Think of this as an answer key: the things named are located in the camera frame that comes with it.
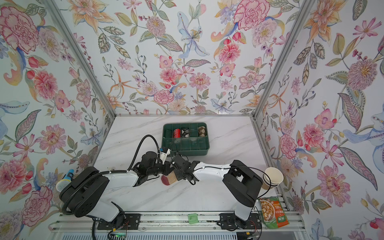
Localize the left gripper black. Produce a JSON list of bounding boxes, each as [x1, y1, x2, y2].
[[146, 161, 175, 177]]

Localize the striped tan maroon purple sock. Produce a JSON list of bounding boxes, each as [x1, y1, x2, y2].
[[161, 171, 178, 186]]

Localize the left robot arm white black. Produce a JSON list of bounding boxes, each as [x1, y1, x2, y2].
[[60, 148, 172, 226]]

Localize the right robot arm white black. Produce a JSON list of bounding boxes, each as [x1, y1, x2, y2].
[[171, 154, 263, 221]]

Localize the green divided organizer tray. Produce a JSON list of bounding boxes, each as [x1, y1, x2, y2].
[[162, 122, 210, 157]]

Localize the red rolled sock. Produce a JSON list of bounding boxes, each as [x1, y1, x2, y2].
[[173, 129, 182, 138]]

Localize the black white argyle rolled sock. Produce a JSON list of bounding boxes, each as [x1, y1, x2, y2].
[[181, 128, 190, 138]]

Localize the brown checkered rolled sock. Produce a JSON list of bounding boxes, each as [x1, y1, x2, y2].
[[198, 126, 207, 137]]

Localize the green sticky tag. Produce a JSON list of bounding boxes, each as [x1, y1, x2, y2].
[[188, 213, 199, 225]]

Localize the stacked paper cups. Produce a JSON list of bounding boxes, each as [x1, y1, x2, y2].
[[262, 167, 284, 190]]

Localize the blue white toy microphone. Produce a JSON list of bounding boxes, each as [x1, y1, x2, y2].
[[56, 169, 74, 193]]

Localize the green snack packet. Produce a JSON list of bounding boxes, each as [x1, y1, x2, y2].
[[260, 197, 290, 229]]

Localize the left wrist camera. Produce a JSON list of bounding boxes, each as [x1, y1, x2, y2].
[[160, 148, 171, 162]]

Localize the left black corrugated cable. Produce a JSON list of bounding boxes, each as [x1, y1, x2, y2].
[[61, 134, 161, 215]]

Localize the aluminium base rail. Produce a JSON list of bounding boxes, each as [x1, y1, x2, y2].
[[48, 211, 306, 233]]

